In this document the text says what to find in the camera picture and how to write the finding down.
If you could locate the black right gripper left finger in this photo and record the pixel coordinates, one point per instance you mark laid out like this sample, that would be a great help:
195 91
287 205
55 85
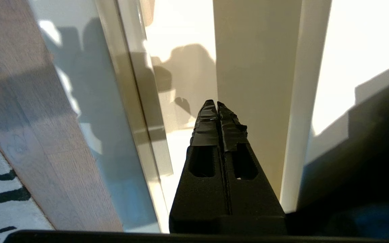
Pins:
198 189

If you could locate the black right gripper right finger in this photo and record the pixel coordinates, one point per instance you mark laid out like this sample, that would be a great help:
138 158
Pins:
255 202

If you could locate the white ribbed drawer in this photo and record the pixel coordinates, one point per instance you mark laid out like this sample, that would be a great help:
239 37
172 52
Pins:
96 118

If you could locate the white TV cabinet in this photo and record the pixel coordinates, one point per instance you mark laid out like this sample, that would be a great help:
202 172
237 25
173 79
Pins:
366 33

